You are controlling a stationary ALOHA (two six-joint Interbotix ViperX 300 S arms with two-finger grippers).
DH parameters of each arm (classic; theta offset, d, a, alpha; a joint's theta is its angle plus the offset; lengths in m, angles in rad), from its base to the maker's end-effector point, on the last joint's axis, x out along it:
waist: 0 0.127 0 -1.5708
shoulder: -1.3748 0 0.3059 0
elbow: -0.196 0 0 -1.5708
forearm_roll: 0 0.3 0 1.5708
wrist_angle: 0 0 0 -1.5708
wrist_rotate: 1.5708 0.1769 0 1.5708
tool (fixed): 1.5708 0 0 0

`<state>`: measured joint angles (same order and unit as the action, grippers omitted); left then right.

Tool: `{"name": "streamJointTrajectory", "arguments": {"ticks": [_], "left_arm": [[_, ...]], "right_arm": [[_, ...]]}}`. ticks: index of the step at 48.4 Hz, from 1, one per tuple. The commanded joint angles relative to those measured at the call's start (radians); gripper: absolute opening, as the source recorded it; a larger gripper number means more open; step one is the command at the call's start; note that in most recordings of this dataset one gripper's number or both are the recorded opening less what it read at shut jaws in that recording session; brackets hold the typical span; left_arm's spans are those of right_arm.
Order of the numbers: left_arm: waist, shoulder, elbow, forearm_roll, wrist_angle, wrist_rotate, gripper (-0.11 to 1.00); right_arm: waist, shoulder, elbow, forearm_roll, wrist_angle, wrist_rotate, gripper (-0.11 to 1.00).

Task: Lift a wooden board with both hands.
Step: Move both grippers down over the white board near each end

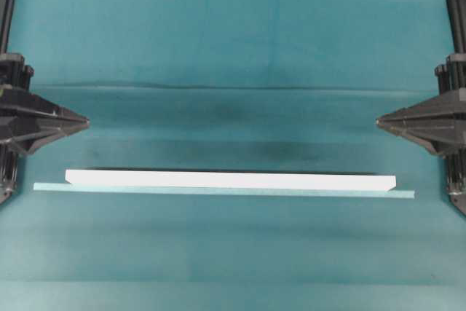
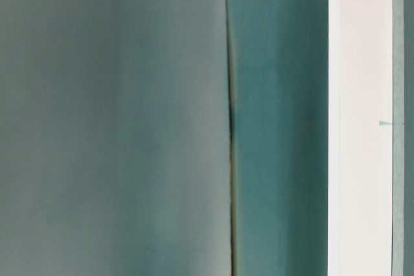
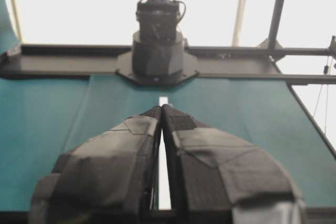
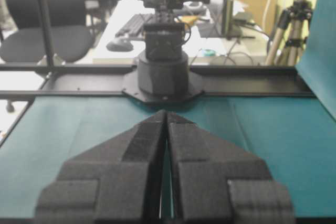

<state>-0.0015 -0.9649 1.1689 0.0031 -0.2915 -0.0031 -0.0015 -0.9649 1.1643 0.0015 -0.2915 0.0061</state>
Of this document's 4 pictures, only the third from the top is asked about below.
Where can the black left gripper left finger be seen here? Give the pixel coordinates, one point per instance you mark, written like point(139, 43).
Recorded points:
point(107, 179)

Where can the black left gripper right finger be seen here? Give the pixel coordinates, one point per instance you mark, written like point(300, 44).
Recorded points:
point(216, 177)

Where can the white wooden board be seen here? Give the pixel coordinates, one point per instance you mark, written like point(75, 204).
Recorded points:
point(164, 189)

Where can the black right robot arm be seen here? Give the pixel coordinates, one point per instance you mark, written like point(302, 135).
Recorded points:
point(158, 55)

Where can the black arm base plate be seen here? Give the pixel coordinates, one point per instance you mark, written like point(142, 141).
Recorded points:
point(157, 71)

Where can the black metal frame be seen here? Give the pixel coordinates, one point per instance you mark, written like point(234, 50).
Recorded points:
point(71, 61)

